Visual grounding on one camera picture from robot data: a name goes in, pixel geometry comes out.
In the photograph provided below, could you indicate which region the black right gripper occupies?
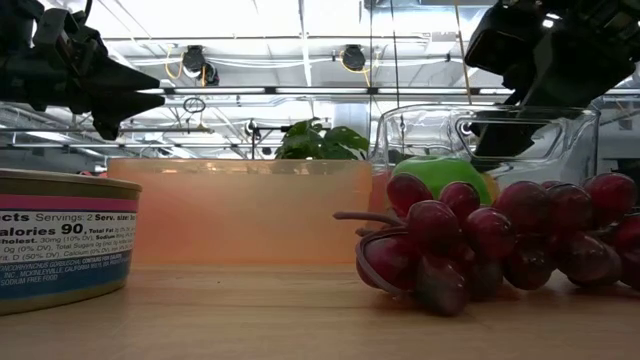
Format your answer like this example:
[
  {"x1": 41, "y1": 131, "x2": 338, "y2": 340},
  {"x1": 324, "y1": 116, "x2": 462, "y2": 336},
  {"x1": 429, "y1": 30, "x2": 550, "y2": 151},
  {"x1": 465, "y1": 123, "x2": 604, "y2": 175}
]
[{"x1": 471, "y1": 28, "x2": 640, "y2": 162}]

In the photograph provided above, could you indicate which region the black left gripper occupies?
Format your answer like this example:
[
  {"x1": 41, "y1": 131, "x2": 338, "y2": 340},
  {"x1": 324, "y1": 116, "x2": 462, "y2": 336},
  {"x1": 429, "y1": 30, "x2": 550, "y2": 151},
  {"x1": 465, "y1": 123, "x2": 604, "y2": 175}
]
[{"x1": 19, "y1": 0, "x2": 167, "y2": 142}]

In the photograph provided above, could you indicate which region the orange fruit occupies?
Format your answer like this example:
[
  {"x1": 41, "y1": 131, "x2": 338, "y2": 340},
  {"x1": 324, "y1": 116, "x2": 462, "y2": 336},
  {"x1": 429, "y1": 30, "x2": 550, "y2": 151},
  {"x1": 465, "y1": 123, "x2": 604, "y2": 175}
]
[{"x1": 481, "y1": 172, "x2": 501, "y2": 202}]

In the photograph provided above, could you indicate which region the bright green apple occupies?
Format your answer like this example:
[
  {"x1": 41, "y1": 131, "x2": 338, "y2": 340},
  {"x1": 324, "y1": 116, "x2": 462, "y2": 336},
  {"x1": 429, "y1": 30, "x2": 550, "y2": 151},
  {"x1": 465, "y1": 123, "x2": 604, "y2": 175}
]
[{"x1": 392, "y1": 155, "x2": 494, "y2": 206}]

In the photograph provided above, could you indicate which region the red grapes bunch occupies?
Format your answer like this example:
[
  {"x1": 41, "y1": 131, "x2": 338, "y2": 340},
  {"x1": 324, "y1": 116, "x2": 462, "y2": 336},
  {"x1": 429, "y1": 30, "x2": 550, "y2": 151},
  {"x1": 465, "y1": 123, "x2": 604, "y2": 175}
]
[{"x1": 333, "y1": 172, "x2": 640, "y2": 317}]

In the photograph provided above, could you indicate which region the tin can with pull tab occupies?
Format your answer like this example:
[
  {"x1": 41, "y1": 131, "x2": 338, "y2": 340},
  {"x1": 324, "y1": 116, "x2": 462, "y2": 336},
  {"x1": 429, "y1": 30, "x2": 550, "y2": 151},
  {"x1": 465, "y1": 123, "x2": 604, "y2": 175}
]
[{"x1": 0, "y1": 168, "x2": 143, "y2": 316}]

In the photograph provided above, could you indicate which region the clear rectangular storage bin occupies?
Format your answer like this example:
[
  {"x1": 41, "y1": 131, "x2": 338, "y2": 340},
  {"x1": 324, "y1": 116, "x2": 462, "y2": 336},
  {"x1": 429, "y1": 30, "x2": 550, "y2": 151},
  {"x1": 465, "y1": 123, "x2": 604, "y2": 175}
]
[{"x1": 372, "y1": 103, "x2": 601, "y2": 206}]

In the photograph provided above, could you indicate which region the orange translucent storage bin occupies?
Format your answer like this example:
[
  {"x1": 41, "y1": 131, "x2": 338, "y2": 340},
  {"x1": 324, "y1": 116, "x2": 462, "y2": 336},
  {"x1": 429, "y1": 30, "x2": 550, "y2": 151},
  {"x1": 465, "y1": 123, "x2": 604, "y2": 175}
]
[{"x1": 107, "y1": 158, "x2": 374, "y2": 266}]

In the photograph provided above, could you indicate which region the green potted plant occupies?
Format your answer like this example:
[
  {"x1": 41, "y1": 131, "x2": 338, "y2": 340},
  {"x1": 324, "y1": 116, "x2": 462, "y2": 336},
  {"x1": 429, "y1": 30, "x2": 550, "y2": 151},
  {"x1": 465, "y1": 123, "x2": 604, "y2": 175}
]
[{"x1": 274, "y1": 118, "x2": 370, "y2": 161}]

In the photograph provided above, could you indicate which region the black ceiling cable reel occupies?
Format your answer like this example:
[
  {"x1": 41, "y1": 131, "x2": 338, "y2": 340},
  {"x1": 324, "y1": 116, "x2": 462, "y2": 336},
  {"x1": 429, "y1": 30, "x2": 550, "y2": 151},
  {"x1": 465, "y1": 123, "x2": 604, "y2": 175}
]
[
  {"x1": 341, "y1": 44, "x2": 367, "y2": 72},
  {"x1": 181, "y1": 44, "x2": 220, "y2": 87}
]

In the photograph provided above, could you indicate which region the yellow cable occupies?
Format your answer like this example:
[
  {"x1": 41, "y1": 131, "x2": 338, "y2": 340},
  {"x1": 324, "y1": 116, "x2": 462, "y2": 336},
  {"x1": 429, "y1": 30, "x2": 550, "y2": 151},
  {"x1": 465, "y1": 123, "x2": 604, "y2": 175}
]
[{"x1": 452, "y1": 0, "x2": 475, "y2": 107}]

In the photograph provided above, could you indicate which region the black aluminium frame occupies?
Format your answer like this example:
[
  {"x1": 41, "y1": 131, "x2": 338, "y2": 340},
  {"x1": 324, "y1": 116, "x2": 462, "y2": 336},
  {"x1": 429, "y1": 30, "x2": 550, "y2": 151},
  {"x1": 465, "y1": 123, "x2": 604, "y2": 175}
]
[{"x1": 104, "y1": 85, "x2": 640, "y2": 97}]

